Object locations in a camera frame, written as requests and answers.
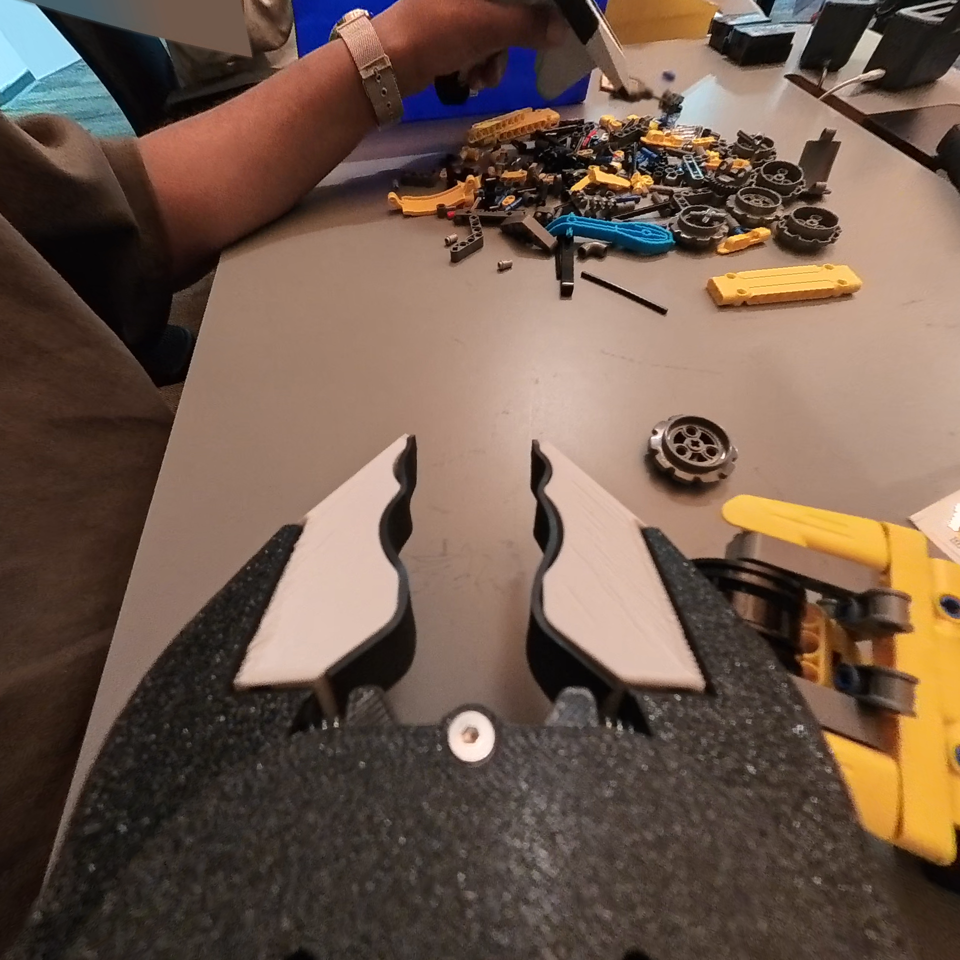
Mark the thick gray bent beam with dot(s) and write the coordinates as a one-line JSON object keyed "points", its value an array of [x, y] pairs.
{"points": [[532, 234]]}

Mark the thin gray angled beam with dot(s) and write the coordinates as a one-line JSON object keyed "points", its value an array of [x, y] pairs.
{"points": [[469, 240]]}

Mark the dark gray toy wheel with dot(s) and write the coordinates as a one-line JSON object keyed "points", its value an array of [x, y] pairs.
{"points": [[810, 229], [691, 450], [705, 225], [754, 204], [754, 146], [780, 176]]}

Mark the black office chair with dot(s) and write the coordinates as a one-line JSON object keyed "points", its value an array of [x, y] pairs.
{"points": [[120, 82]]}

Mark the pile of small building parts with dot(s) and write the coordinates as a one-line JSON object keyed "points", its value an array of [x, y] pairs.
{"points": [[600, 172]]}

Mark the person's brown shirt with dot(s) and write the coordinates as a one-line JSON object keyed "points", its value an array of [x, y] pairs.
{"points": [[75, 450]]}

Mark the black connector with blue pin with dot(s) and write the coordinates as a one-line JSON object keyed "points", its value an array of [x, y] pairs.
{"points": [[671, 100]]}

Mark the thin black rod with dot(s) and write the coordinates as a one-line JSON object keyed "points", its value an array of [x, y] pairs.
{"points": [[624, 292]]}

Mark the dark gray lever piece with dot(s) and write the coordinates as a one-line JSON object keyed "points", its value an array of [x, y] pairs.
{"points": [[821, 161]]}

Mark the person's dark shoe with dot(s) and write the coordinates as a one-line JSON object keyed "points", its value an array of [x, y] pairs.
{"points": [[169, 354]]}

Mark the person's left hand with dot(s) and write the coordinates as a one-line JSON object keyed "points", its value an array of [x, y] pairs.
{"points": [[480, 37]]}

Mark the blue plastic bin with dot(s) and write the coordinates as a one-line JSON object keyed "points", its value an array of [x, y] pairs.
{"points": [[420, 109]]}

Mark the large black device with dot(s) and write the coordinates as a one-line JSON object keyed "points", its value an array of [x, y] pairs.
{"points": [[915, 49]]}

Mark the printed sticker sheet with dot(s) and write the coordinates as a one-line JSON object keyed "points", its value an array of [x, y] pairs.
{"points": [[937, 525]]}

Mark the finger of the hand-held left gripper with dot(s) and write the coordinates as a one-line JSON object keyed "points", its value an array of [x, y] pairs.
{"points": [[606, 56]]}

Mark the long yellow ribbed panel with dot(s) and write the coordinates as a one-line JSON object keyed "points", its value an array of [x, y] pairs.
{"points": [[784, 283]]}

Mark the yellow toy vehicle model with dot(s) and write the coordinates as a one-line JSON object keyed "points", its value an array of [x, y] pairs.
{"points": [[862, 637]]}

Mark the gray elbow pipe piece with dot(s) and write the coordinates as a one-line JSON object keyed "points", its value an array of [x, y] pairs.
{"points": [[594, 250]]}

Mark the long black beam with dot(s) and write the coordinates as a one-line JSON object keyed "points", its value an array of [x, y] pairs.
{"points": [[566, 274]]}

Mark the gray monitor stand base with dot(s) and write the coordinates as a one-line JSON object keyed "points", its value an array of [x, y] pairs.
{"points": [[951, 154]]}

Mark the black box device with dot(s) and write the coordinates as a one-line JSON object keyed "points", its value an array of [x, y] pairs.
{"points": [[836, 34]]}

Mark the black power adapter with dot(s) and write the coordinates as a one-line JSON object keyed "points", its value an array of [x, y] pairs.
{"points": [[750, 37]]}

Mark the yellow arch piece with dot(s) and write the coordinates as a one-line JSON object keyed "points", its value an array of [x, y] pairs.
{"points": [[435, 199]]}

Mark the small yellow curved piece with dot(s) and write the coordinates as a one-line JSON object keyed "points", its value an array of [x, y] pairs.
{"points": [[744, 240]]}

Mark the blue brick separator tool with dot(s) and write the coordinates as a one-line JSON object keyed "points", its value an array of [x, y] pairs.
{"points": [[611, 234]]}

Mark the person's left forearm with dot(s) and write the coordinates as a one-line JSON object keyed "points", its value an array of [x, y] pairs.
{"points": [[255, 165]]}

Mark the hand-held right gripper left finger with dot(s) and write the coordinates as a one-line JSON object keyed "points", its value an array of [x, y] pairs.
{"points": [[330, 592]]}

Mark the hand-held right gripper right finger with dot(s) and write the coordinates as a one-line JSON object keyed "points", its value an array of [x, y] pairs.
{"points": [[611, 592]]}

